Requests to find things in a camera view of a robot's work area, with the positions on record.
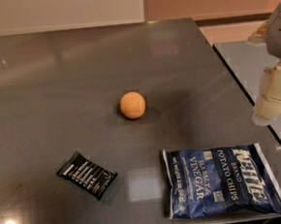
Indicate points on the orange fruit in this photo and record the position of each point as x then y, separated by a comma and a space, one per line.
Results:
132, 105

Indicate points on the blue kettle chips bag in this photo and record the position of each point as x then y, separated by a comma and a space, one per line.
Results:
212, 181

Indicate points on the black rxbar chocolate wrapper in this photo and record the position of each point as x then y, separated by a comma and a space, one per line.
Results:
87, 175

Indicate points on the grey side table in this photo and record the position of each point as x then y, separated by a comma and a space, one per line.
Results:
247, 63

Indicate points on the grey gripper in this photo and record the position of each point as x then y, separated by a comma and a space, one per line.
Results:
280, 36

